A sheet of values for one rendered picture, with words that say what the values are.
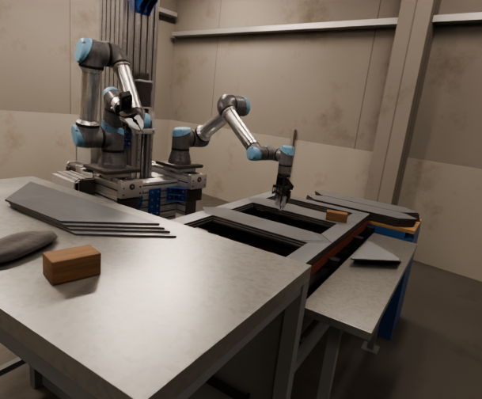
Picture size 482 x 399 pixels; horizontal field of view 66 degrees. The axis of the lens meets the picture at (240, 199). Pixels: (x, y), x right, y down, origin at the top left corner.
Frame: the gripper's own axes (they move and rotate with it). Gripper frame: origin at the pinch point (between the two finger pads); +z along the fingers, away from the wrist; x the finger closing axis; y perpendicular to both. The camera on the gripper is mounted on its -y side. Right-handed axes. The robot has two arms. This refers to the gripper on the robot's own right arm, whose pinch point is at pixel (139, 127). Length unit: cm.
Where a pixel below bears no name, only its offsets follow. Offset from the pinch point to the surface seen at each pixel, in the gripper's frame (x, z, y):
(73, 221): 35, 41, -5
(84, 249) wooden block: 35, 65, -19
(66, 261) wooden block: 39, 69, -22
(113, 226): 26, 47, -3
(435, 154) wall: -303, -23, 160
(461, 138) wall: -316, -13, 139
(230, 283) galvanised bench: 10, 85, -11
